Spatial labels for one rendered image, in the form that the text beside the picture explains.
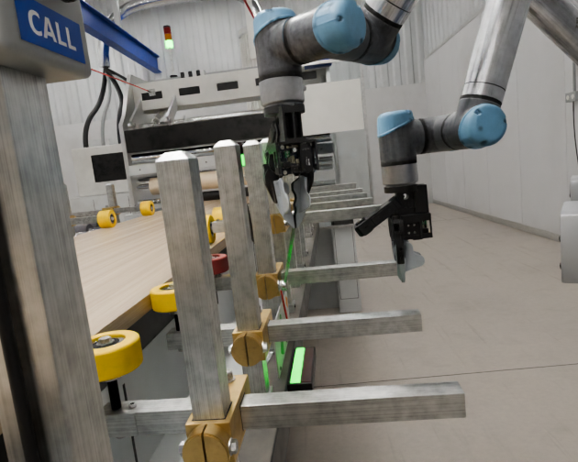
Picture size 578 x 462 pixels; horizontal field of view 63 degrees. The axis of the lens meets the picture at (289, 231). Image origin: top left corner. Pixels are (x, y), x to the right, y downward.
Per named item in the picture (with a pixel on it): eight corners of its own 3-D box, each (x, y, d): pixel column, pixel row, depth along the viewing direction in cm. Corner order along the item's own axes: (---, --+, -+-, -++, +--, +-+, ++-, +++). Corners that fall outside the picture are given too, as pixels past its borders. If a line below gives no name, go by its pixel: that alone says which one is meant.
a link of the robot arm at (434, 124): (485, 148, 94) (434, 154, 93) (457, 149, 105) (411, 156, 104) (483, 107, 93) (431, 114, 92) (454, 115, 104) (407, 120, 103)
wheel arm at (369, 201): (372, 206, 152) (372, 195, 152) (373, 207, 149) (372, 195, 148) (223, 221, 158) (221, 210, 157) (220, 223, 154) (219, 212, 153)
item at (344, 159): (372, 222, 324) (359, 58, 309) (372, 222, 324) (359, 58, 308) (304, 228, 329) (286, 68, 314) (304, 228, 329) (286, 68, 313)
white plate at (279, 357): (292, 329, 113) (287, 289, 112) (281, 379, 88) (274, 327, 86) (289, 329, 113) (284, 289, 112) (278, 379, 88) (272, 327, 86)
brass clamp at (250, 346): (277, 334, 86) (274, 307, 86) (268, 366, 73) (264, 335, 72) (244, 336, 87) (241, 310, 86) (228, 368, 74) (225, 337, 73)
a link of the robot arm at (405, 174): (383, 167, 96) (379, 167, 104) (384, 189, 97) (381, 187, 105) (420, 162, 95) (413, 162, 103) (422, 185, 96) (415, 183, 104)
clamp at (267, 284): (285, 282, 110) (283, 261, 110) (279, 299, 97) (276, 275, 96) (261, 284, 111) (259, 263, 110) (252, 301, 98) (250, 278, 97)
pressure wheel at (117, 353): (136, 402, 64) (122, 322, 62) (164, 422, 58) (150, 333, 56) (75, 429, 59) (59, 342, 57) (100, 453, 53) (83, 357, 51)
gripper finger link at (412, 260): (427, 283, 99) (424, 241, 98) (399, 286, 100) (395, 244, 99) (425, 280, 103) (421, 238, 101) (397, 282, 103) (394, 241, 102)
